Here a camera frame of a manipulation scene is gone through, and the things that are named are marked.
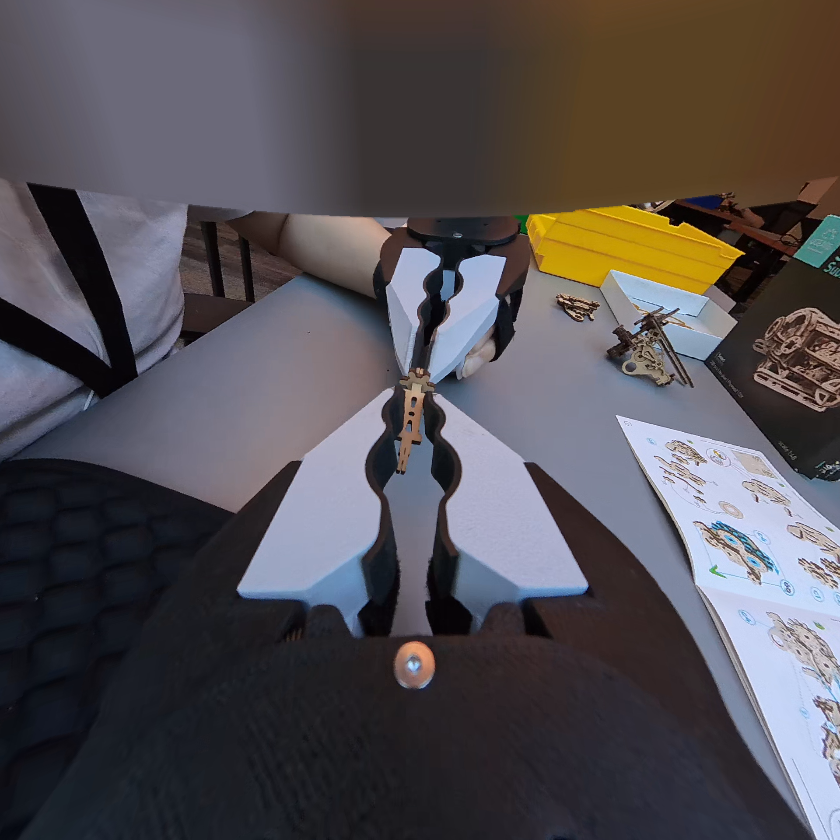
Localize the person's left hand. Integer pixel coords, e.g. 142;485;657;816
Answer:
456;328;497;382

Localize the yellow plastic bin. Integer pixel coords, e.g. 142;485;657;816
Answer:
525;205;746;295

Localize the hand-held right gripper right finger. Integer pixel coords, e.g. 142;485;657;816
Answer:
425;392;590;637

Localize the dark chair frame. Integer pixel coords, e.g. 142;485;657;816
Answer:
180;220;257;343

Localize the black honeycomb cushion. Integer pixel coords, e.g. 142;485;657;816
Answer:
0;458;235;840

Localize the dark wooden model assembly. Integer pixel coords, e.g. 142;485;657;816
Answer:
605;307;695;388

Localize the slotted wooden axle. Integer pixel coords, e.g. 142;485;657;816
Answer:
396;388;427;475

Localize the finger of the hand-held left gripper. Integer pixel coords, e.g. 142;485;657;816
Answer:
427;255;508;383
386;248;439;378

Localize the black shoulder strap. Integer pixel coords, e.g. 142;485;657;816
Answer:
0;184;139;399

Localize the white cardboard tray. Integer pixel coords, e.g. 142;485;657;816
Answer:
599;269;739;362

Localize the black model kit box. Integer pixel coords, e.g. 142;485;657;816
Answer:
704;215;840;483

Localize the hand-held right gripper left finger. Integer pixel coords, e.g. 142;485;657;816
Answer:
236;387;404;637

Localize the assembly instruction booklet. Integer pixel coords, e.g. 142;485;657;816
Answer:
617;415;840;840

